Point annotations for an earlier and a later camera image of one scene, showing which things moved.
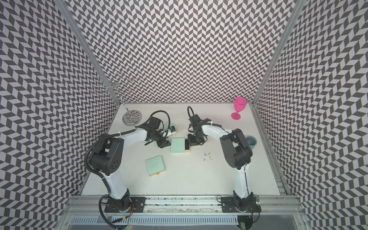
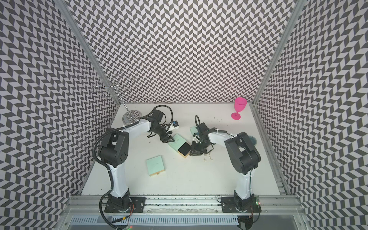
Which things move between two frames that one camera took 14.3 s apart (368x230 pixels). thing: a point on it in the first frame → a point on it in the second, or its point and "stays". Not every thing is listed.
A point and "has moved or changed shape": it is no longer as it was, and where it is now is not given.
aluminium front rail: [68, 206] stays
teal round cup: [251, 141] stays
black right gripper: [193, 143] → [196, 152]
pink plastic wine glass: [240, 103] stays
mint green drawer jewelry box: [179, 145] has moved or changed shape
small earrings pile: [205, 155] stays
